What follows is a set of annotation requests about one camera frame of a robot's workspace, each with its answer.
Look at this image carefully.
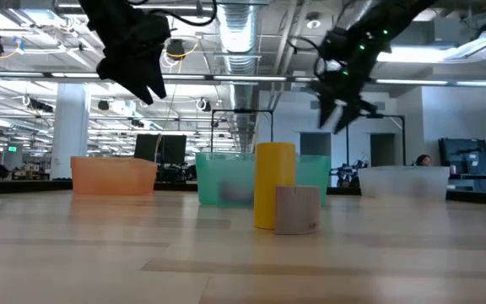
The tall yellow cylinder block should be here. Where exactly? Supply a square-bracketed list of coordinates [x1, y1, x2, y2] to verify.
[254, 142, 297, 231]

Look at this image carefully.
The orange plastic bin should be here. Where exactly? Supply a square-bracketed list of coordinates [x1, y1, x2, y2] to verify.
[70, 155, 159, 196]

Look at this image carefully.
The white building column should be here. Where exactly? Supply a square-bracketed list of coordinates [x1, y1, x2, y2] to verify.
[51, 83, 90, 181]

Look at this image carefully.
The black metal stand frame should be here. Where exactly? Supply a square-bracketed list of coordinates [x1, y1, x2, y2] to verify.
[211, 108, 274, 155]
[346, 112, 407, 166]

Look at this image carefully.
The blue equipment cart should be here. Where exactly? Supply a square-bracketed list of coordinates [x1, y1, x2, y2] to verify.
[439, 138, 486, 193]

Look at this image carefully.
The clear plastic bin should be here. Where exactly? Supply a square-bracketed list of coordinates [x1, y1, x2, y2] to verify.
[359, 166, 451, 202]

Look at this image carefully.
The silver ventilation duct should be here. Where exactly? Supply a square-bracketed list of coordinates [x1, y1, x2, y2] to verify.
[216, 0, 263, 153]

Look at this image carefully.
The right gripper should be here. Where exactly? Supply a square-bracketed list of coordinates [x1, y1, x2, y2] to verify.
[310, 27, 380, 135]

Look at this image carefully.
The black computer monitor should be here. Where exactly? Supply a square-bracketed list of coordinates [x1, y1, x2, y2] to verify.
[161, 134, 188, 166]
[133, 133, 163, 164]

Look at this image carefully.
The green plastic bin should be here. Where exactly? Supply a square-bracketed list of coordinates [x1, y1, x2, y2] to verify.
[195, 152, 332, 208]

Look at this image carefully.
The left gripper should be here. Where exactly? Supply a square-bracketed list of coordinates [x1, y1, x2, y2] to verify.
[78, 0, 172, 106]

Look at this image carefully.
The long ceiling light bar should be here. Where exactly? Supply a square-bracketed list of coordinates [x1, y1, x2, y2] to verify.
[0, 71, 310, 84]

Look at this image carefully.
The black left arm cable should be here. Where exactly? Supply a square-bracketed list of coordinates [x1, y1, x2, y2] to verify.
[148, 0, 219, 27]

